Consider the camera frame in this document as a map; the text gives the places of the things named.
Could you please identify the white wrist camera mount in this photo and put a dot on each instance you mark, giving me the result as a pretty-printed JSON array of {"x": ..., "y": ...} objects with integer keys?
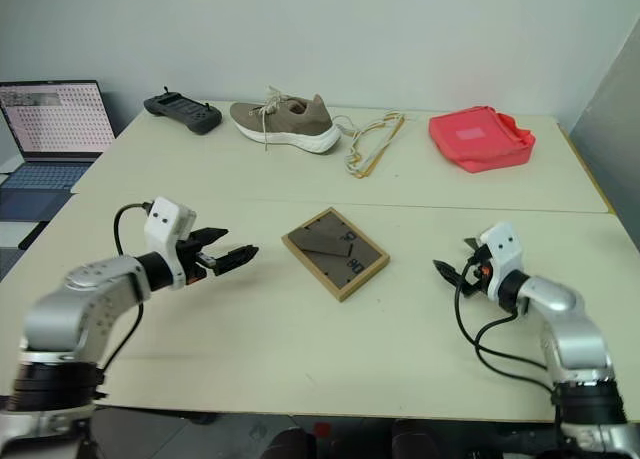
[
  {"x": 502, "y": 251},
  {"x": 162, "y": 224}
]

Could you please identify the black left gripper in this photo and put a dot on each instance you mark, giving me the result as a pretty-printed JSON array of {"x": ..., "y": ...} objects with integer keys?
[{"x": 192, "y": 264}]

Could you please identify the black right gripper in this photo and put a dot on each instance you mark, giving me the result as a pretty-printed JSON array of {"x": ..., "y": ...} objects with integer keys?
[{"x": 477, "y": 276}]

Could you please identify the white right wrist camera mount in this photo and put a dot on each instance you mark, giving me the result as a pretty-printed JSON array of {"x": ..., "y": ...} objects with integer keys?
[{"x": 502, "y": 251}]

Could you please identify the grey partition panel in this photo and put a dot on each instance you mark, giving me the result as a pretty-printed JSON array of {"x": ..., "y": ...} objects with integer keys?
[{"x": 610, "y": 154}]

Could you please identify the dark side desk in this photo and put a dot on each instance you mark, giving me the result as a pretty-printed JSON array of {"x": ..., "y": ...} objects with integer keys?
[{"x": 22, "y": 214}]

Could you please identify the open laptop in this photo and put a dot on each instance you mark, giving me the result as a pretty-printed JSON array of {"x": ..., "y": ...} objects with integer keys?
[{"x": 55, "y": 124}]

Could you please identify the wooden picture frame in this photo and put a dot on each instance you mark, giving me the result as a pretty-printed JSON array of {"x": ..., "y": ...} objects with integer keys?
[{"x": 335, "y": 254}]

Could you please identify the dark grey handheld controller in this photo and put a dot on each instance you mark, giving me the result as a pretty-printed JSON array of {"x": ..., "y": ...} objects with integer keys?
[{"x": 182, "y": 111}]

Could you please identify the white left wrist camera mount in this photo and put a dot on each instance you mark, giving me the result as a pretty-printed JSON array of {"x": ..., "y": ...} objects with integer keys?
[{"x": 162, "y": 224}]

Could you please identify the red fabric bag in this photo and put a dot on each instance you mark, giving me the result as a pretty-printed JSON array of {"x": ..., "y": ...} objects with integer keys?
[{"x": 475, "y": 139}]

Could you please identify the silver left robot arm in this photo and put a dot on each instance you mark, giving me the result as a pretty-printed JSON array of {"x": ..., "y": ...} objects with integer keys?
[{"x": 90, "y": 299}]

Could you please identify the brown sneaker with white sole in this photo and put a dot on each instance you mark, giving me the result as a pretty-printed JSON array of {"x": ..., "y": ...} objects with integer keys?
[{"x": 290, "y": 121}]

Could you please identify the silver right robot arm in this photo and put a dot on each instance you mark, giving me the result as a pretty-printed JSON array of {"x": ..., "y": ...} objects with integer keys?
[{"x": 575, "y": 329}]

